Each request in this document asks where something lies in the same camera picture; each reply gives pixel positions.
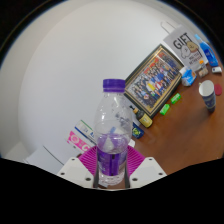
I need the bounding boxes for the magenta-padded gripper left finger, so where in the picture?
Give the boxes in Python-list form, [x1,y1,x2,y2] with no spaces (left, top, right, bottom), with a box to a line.
[57,145,99,188]

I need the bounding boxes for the framed group photo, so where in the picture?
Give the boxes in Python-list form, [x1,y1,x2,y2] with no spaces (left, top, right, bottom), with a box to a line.
[123,43,184,119]

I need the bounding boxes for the white door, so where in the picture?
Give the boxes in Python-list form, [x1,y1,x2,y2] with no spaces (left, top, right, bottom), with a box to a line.
[24,144,73,174]

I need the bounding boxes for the blue and white paper cup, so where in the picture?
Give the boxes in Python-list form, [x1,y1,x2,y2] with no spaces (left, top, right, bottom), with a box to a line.
[198,79,217,113]

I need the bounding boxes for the small patterned pouch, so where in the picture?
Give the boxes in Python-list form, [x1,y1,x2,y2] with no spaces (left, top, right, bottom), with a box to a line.
[199,67,210,78]

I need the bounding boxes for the tall white green box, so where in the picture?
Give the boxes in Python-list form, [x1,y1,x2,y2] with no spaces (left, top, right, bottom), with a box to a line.
[74,119,99,143]

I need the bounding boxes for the blue tissue pack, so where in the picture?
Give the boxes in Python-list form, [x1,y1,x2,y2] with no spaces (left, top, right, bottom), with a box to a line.
[179,65,198,87]

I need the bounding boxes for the tall pink box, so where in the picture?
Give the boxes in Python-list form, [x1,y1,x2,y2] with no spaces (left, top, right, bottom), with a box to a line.
[66,130,98,154]

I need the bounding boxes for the blue detergent bottle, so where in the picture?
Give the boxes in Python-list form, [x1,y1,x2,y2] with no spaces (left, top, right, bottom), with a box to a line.
[194,33,220,68]

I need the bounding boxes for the flat round red coaster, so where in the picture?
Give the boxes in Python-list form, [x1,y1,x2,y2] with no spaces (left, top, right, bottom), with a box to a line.
[213,83,224,97]

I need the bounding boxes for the clear purple-capped water bottle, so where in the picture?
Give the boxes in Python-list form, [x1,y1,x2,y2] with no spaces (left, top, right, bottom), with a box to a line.
[93,78,134,188]

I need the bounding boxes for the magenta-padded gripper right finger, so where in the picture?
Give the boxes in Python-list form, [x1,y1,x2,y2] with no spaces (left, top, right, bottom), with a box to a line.
[125,145,167,189]

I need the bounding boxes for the white paper gift bag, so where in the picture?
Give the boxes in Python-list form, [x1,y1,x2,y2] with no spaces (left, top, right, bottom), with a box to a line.
[160,21,204,68]

